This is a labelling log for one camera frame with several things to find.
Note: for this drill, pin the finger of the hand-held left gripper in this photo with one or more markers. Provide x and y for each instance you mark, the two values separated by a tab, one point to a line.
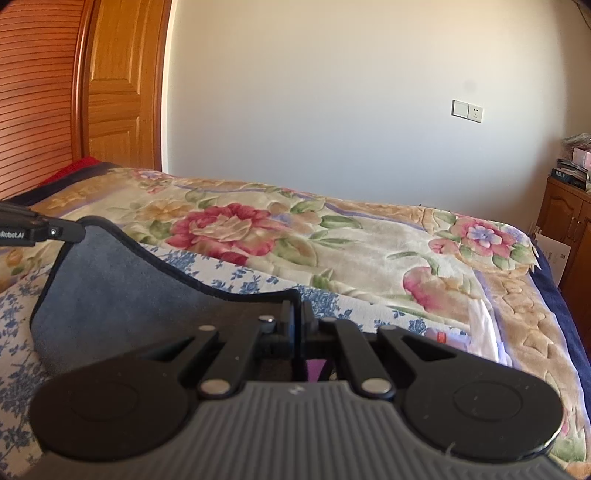
64	231

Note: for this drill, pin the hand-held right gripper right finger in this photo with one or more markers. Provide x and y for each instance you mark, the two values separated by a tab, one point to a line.
307	325

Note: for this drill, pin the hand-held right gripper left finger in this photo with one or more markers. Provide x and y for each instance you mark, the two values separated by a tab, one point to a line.
288	325

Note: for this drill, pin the grey-blue towel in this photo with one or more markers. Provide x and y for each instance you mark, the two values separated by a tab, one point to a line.
138	286

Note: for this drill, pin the red cloth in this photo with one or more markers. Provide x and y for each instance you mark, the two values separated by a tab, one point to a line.
74	167

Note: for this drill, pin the blue floral white sheet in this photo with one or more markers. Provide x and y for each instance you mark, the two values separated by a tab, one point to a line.
231	273

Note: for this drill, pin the floral plush blanket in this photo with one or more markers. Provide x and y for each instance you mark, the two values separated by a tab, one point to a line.
369	249

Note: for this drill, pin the panelled wooden door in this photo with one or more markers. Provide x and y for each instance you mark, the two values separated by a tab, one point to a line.
120	83

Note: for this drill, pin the white cloth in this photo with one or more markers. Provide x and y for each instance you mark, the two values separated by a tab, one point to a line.
482	325

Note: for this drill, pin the navy bed sheet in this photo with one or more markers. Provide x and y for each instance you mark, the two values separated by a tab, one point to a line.
561	300

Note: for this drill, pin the white cardboard box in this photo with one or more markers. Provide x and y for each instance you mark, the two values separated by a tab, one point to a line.
554	256

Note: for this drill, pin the wooden cabinet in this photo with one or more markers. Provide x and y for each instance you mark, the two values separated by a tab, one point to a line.
565	221

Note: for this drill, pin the stack of books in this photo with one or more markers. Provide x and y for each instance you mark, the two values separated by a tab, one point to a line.
570	174

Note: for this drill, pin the pink box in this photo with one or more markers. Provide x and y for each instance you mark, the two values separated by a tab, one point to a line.
582	158

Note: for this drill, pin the white wall switch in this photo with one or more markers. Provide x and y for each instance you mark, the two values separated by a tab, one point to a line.
460	109

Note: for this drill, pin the white wall socket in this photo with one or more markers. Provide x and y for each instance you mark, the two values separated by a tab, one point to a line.
475	113

